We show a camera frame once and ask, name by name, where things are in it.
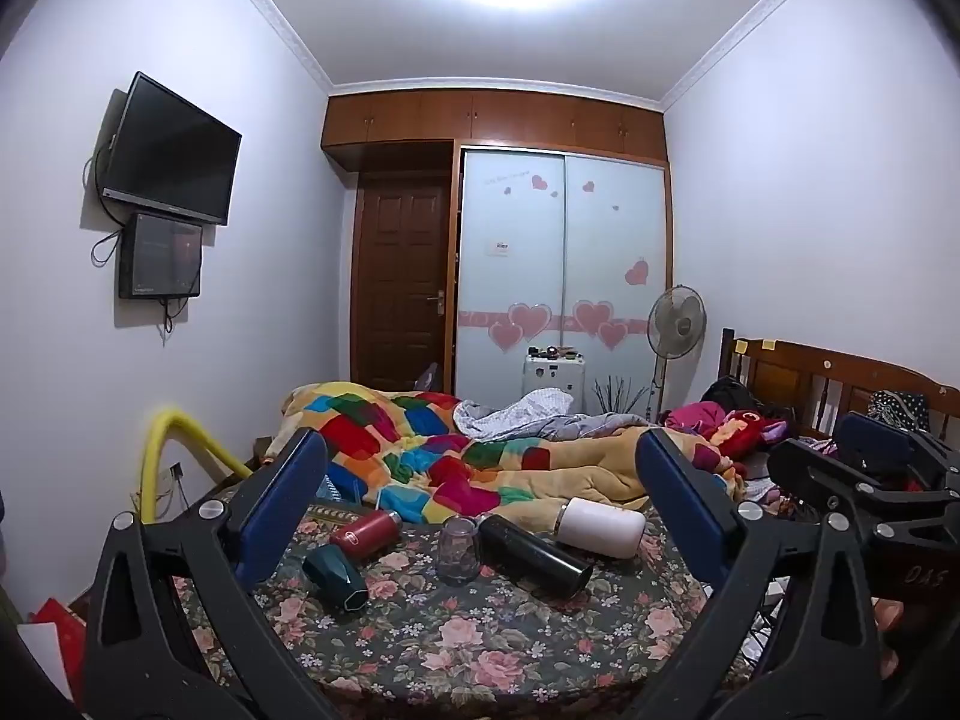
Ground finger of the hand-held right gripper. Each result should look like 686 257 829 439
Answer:
765 438 960 545
835 411 960 485

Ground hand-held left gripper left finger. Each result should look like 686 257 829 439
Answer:
82 427 331 720

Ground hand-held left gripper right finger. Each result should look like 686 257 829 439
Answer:
630 427 891 720

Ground clear glass cup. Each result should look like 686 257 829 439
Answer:
436 515 482 584

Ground white thermos cup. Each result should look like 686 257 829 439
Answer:
555 496 647 560

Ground dark green faceted cup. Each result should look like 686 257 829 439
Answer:
301 543 370 616

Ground person's right hand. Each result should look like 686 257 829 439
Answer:
873 598 902 682

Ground black dotted cloth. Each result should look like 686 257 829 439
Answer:
868 390 931 432

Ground wooden bed headboard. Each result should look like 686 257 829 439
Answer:
718 327 960 445

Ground red thermos bottle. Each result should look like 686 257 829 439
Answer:
328 508 404 560

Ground pink garment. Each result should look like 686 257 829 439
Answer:
660 400 730 436

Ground red plush toy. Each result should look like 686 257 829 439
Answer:
709 408 788 460

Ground yellow foam tube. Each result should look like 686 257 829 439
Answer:
141 406 254 523

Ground black bag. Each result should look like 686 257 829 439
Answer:
701 376 760 415

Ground dark dried twigs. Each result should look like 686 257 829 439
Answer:
591 376 655 418

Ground black thermos bottle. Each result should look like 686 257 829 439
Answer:
477 514 595 602

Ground white floor appliance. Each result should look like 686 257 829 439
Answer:
522 345 587 415

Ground black standing fan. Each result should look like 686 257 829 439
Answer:
645 285 707 425

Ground grey white checked cloth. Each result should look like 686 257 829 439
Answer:
452 388 638 442

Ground colourful patchwork blanket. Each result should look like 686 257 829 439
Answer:
280 382 740 526

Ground floral bed sheet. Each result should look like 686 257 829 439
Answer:
171 499 755 707

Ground red paper bag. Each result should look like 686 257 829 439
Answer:
28 597 89 706

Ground brown wooden door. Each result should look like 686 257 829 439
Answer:
351 171 454 395

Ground wardrobe with heart stickers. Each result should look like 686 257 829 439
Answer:
452 141 670 421

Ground wooden overhead cabinets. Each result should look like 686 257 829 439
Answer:
322 88 669 164

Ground black monitor cable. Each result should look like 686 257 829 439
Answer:
160 295 190 342

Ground small black wall monitor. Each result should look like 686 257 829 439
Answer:
118 212 203 300

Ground black television cable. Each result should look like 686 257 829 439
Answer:
90 136 125 267

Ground black wall television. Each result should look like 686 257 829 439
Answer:
100 71 243 227

